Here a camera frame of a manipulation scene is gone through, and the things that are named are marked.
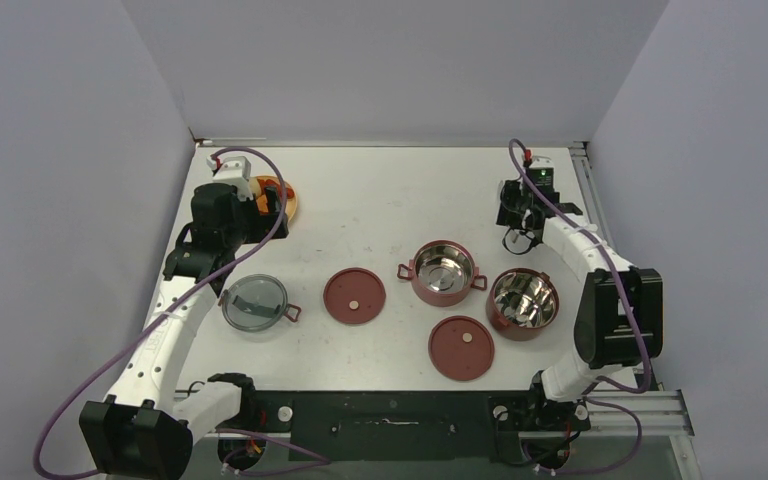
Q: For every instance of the grey transparent lid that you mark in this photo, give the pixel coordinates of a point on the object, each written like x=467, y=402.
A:
x=256, y=303

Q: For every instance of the aluminium frame rail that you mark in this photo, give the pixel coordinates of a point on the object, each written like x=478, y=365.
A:
x=660, y=413

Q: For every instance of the red steel bowl tall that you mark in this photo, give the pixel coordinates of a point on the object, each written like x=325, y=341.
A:
x=521, y=303

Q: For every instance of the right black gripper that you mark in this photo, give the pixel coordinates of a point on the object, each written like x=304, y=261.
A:
x=514, y=193

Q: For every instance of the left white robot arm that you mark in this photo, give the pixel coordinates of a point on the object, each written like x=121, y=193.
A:
x=139, y=430

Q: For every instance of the red steel bowl with handles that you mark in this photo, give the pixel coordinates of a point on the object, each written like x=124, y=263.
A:
x=442, y=273

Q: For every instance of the orange fried food pieces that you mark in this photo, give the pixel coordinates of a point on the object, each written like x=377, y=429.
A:
x=268, y=193

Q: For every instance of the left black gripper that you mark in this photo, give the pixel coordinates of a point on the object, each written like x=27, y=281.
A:
x=263, y=223

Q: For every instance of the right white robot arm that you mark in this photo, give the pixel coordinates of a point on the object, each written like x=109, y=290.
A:
x=618, y=329

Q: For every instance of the red round lid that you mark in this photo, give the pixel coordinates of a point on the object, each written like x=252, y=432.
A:
x=461, y=348
x=354, y=296

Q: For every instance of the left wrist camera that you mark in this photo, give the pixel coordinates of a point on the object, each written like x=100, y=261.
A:
x=236, y=172

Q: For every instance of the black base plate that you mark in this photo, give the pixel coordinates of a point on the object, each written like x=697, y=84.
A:
x=410, y=425

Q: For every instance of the orange plastic plate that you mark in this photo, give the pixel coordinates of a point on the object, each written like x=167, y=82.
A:
x=288, y=202

